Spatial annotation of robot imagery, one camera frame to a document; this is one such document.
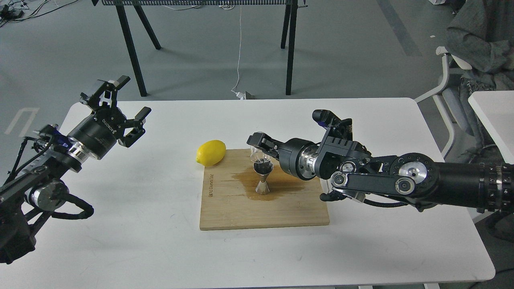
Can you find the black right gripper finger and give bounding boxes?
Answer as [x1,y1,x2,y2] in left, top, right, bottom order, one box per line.
[247,133,283,152]
[251,151,279,163]

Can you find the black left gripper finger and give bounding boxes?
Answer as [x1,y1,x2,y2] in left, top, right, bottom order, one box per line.
[117,107,152,148]
[80,75,130,119]

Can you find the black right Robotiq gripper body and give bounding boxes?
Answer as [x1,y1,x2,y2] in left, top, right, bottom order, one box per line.
[277,138,318,180]

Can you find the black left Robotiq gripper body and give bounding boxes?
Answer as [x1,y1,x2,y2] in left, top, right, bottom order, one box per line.
[68,110,127,160]

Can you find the clear plastic measuring cup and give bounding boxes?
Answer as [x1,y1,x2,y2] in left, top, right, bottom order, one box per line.
[247,132,275,163]

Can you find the steel double jigger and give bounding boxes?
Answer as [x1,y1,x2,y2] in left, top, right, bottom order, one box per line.
[253,159,273,195]

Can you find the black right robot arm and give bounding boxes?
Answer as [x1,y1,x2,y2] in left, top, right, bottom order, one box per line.
[247,110,513,214]

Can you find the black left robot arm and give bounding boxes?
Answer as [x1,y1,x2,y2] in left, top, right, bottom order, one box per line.
[0,75,151,265]

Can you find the yellow lemon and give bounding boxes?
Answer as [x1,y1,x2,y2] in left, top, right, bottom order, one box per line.
[196,140,226,167]

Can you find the wooden cutting board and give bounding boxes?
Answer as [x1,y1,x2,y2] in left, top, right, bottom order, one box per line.
[199,149,329,231]

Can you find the black metal trestle table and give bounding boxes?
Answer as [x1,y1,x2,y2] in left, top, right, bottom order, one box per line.
[91,0,309,98]

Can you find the white office chair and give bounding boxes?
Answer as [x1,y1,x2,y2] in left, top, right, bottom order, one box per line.
[415,46,473,158]

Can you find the person in grey clothes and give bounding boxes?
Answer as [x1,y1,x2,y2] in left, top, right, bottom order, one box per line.
[446,0,514,163]

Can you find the white cable with plug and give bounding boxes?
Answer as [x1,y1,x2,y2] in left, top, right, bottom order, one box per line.
[230,5,256,100]

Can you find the black cables on floor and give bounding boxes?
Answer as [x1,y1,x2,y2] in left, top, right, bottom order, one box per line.
[0,0,81,28]

